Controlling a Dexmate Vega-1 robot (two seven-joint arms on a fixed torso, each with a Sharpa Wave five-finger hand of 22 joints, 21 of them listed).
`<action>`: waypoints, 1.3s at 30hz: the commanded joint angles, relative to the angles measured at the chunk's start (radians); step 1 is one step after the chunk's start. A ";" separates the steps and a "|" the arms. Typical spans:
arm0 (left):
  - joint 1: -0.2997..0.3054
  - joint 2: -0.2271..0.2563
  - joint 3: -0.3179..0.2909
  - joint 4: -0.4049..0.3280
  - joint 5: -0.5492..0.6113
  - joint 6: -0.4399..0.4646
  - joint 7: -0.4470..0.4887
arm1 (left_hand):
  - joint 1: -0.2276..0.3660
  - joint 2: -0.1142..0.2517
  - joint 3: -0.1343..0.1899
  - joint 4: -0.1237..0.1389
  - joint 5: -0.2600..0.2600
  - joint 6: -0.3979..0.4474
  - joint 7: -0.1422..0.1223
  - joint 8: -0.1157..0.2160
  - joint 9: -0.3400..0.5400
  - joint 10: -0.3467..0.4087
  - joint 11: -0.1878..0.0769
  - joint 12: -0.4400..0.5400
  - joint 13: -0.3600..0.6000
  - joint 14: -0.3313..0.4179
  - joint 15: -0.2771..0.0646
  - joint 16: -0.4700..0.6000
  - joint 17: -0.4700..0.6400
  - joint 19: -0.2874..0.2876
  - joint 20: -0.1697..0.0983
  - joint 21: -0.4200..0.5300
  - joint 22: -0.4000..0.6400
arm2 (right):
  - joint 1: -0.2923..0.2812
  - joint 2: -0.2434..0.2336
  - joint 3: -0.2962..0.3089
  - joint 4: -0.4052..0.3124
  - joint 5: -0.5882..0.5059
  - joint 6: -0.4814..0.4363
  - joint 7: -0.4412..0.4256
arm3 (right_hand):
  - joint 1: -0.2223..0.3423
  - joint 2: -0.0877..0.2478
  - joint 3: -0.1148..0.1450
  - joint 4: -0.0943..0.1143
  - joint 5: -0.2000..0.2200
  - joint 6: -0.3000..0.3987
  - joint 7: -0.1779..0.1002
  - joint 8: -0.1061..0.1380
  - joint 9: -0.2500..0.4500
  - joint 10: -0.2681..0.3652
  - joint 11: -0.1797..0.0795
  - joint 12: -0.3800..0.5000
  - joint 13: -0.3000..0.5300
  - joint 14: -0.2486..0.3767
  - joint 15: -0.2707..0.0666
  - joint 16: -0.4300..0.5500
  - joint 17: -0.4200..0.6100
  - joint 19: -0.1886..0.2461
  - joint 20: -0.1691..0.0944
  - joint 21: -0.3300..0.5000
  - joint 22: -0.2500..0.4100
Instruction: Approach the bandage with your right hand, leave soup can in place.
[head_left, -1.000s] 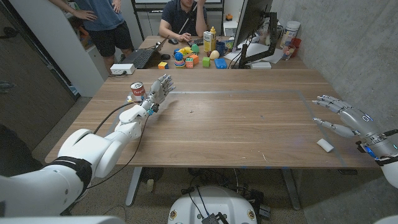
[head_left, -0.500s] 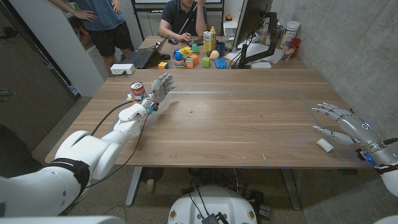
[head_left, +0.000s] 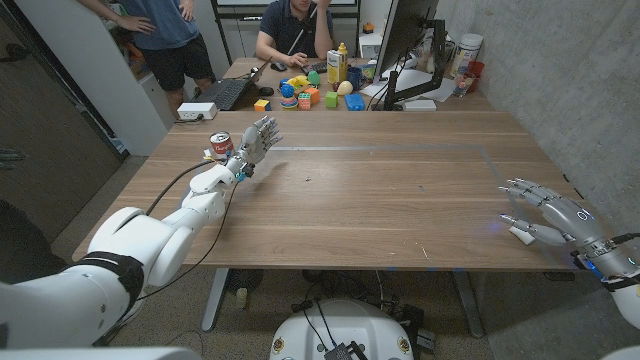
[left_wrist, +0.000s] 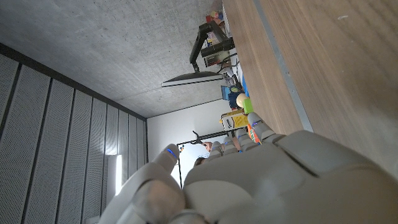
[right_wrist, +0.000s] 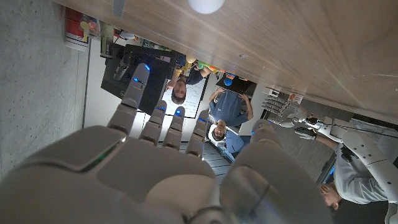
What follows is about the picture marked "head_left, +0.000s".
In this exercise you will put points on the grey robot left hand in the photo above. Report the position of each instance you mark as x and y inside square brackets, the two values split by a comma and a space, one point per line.
[256, 142]

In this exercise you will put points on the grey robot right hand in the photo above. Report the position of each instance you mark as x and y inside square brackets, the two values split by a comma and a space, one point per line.
[575, 220]

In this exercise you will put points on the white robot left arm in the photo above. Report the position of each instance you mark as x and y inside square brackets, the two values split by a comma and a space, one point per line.
[150, 242]

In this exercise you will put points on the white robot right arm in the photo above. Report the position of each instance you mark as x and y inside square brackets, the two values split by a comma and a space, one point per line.
[631, 306]

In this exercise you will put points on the red soup can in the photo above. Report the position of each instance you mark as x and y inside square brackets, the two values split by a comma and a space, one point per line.
[221, 145]

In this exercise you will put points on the small yellow blue cube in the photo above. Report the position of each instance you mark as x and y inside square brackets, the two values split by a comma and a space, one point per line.
[261, 105]

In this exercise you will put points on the coloured stacking rings toy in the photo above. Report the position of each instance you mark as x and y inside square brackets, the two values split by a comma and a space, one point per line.
[288, 103]

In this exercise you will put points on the black computer mouse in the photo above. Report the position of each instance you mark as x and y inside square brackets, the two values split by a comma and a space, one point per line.
[278, 66]
[266, 91]

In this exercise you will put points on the black laptop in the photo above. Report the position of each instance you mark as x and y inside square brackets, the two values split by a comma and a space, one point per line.
[225, 92]

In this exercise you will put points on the blue spiky ball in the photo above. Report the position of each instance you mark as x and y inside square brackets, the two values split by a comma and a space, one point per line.
[287, 90]

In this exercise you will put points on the multicoloured puzzle cube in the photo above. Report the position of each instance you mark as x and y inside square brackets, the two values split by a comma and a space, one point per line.
[304, 101]

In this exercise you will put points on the white power strip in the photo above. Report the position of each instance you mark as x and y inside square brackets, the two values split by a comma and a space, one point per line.
[196, 110]

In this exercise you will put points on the orange cube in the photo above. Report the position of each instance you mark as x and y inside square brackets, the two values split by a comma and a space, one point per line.
[313, 95]

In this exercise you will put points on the yellow toy banana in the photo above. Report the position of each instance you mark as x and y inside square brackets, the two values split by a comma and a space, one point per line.
[299, 81]

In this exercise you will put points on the green toy cup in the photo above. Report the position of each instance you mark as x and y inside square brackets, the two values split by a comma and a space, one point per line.
[313, 78]

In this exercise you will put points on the green cube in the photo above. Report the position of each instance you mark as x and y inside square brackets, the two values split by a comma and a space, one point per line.
[331, 99]

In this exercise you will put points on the black keyboard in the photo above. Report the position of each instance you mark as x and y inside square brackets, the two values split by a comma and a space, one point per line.
[316, 66]

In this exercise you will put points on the cream toy egg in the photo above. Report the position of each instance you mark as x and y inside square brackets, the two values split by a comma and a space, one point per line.
[345, 88]

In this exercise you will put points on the blue plastic brick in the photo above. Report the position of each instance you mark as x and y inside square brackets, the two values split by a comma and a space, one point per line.
[354, 102]

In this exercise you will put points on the yellow white carton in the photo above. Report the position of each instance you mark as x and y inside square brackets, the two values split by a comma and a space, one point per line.
[333, 67]

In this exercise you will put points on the dark blue mug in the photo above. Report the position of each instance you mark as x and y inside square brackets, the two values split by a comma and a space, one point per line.
[355, 78]

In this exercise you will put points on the yellow mustard bottle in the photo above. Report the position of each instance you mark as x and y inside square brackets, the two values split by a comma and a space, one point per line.
[343, 62]

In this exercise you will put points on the seated person dark shirt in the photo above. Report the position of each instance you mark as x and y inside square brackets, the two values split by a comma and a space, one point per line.
[290, 25]

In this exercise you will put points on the teal packet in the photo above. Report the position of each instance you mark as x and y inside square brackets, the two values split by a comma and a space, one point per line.
[370, 72]

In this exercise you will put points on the grey table leg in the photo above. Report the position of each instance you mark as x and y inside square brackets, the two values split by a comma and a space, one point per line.
[215, 300]
[468, 302]

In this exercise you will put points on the standing person blue shirt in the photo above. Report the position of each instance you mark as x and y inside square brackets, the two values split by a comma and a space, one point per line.
[165, 30]

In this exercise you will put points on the white cube box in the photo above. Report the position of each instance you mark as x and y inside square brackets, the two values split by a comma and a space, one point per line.
[370, 46]

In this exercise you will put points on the small orange object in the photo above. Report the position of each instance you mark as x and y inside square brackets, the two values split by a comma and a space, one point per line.
[368, 28]

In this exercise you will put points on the flat white box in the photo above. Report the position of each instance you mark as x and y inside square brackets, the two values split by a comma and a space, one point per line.
[419, 105]

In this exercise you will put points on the white paper sheet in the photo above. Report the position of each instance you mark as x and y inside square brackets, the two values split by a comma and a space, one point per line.
[417, 80]

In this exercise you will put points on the clear drinking glass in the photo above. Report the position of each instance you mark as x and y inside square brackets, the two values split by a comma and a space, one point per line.
[462, 85]

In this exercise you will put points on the red cup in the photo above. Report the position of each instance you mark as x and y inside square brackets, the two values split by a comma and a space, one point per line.
[476, 70]

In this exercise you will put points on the black computer monitor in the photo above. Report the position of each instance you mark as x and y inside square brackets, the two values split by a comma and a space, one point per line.
[400, 30]

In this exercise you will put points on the white lidded canister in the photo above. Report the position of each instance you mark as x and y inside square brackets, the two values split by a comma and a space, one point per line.
[465, 55]

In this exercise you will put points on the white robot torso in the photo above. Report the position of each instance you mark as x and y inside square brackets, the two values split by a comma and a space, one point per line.
[342, 327]

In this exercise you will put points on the black adapter box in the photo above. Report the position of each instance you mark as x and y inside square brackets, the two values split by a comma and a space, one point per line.
[345, 352]

